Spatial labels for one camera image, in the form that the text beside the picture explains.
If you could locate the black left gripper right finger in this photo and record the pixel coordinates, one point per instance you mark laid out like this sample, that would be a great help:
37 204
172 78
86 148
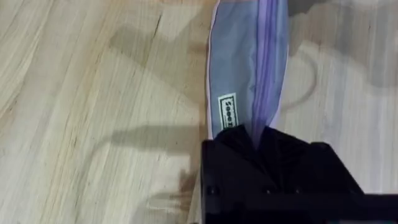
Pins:
304 168

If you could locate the blue purple zip bag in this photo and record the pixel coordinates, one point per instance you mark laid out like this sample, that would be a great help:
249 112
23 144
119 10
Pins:
233 62

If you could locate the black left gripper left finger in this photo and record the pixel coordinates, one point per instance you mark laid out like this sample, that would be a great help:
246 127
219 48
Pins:
230 165

